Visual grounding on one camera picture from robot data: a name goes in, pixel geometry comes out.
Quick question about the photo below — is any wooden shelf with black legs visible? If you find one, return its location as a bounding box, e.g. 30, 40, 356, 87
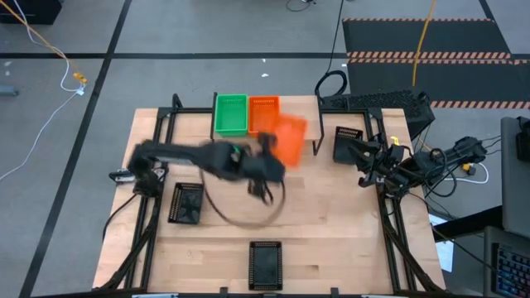
210, 93, 326, 157

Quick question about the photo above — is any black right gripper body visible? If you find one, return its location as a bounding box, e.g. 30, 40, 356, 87
364, 140, 406, 185

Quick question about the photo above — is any white floor sheet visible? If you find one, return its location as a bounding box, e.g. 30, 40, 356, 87
429, 214, 455, 273

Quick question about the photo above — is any black coiled floor cable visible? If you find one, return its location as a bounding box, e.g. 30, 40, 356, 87
314, 0, 349, 99

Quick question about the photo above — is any grey side table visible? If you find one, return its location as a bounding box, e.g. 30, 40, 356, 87
482, 225, 530, 298

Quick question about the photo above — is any yellow plug with white cable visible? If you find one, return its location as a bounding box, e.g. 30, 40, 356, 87
445, 161, 490, 185

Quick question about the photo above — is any orange plastic basket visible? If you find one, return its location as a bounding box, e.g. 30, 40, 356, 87
271, 113, 309, 169
247, 95, 282, 137

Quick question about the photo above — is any dark cabinet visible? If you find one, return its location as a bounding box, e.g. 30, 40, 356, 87
0, 0, 63, 25

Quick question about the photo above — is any black aluminium table frame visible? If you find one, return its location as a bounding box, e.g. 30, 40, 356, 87
93, 93, 446, 296

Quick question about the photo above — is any yellow cable with connector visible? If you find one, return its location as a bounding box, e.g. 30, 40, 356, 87
0, 0, 89, 84

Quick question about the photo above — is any black device on desk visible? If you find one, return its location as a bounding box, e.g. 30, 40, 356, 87
515, 117, 530, 163

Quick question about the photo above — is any black perforated case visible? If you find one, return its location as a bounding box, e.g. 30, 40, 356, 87
320, 89, 436, 140

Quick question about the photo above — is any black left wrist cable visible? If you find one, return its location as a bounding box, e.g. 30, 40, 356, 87
200, 165, 287, 230

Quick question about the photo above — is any yellow floor cable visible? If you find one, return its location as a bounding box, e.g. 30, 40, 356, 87
412, 0, 436, 87

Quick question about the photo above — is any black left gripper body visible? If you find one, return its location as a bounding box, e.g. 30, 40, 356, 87
235, 147, 287, 185

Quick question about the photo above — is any grey desk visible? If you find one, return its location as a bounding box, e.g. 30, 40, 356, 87
499, 116, 530, 239

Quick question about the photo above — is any green plastic basket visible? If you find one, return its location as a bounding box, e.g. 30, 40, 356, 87
214, 94, 249, 138

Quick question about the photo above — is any black striped floor mat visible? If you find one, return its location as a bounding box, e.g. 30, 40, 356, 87
341, 17, 530, 111

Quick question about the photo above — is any backlit keyboard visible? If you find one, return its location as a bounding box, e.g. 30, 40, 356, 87
491, 243, 530, 298

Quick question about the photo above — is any white floor cable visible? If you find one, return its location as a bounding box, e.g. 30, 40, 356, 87
0, 0, 87, 182

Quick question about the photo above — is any black plastic basket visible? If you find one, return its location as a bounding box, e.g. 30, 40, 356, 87
248, 240, 284, 291
332, 126, 364, 166
167, 181, 205, 226

